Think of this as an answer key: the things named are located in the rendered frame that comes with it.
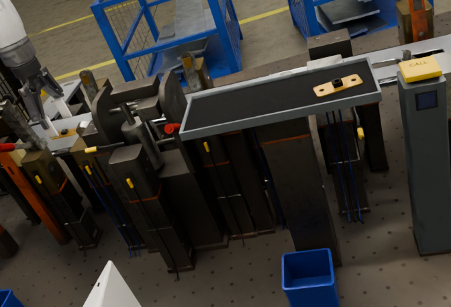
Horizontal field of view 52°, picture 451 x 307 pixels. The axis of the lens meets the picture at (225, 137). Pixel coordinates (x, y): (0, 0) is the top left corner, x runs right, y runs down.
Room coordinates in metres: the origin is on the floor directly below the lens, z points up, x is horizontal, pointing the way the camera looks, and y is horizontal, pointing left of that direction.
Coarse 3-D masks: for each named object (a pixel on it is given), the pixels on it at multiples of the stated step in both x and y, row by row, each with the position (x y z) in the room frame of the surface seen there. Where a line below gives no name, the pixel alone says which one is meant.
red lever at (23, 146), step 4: (0, 144) 1.04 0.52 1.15; (4, 144) 1.05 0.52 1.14; (8, 144) 1.06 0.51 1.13; (12, 144) 1.07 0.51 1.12; (16, 144) 1.08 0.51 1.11; (20, 144) 1.09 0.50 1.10; (24, 144) 1.10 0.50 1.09; (28, 144) 1.11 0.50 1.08; (32, 144) 1.13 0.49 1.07; (0, 148) 1.03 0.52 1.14; (4, 148) 1.04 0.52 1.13; (8, 148) 1.05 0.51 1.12; (12, 148) 1.06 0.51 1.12; (16, 148) 1.07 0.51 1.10; (20, 148) 1.09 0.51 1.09; (24, 148) 1.11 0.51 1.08; (0, 152) 1.03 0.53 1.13
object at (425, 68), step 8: (432, 56) 0.70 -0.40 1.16; (400, 64) 0.71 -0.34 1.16; (408, 64) 0.70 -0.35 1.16; (416, 64) 0.69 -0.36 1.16; (424, 64) 0.68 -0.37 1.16; (432, 64) 0.67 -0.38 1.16; (408, 72) 0.68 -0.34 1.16; (416, 72) 0.67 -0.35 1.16; (424, 72) 0.66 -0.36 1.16; (432, 72) 0.65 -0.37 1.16; (440, 72) 0.65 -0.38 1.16; (408, 80) 0.66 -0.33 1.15; (416, 80) 0.66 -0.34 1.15
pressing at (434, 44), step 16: (384, 48) 1.09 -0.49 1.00; (400, 48) 1.05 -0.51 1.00; (416, 48) 1.02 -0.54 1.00; (432, 48) 1.00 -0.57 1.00; (448, 48) 0.97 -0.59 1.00; (256, 80) 1.17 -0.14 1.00; (384, 80) 0.93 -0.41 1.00; (32, 128) 1.41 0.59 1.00; (64, 128) 1.32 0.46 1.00; (48, 144) 1.25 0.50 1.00; (64, 144) 1.21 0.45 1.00
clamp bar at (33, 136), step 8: (8, 96) 1.15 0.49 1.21; (0, 104) 1.11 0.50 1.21; (8, 104) 1.12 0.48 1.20; (0, 112) 1.10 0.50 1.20; (8, 112) 1.12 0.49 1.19; (16, 112) 1.13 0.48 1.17; (8, 120) 1.12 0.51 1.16; (16, 120) 1.12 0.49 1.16; (24, 120) 1.14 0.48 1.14; (16, 128) 1.13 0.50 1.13; (24, 128) 1.12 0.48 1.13; (24, 136) 1.13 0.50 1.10; (32, 136) 1.13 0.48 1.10
